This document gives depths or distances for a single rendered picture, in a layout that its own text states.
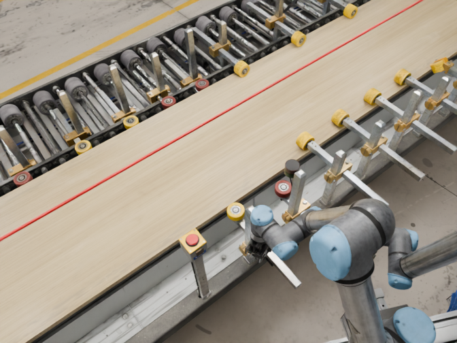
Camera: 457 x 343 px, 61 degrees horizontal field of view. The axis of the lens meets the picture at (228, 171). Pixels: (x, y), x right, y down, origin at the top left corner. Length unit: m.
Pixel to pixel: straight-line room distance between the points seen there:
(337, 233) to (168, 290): 1.16
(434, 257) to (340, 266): 0.47
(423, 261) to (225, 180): 0.92
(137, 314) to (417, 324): 1.18
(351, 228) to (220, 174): 1.04
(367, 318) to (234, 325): 1.49
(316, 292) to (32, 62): 3.41
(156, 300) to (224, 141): 0.83
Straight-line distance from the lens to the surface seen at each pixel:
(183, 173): 1.90
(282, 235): 1.31
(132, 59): 2.67
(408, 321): 1.28
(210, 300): 1.82
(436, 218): 3.09
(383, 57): 2.62
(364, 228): 0.95
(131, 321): 1.93
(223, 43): 2.47
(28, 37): 4.83
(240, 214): 1.74
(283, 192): 1.82
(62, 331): 1.83
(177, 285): 1.94
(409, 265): 1.41
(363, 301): 1.06
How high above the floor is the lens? 2.42
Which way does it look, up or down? 54 degrees down
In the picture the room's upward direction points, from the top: 3 degrees counter-clockwise
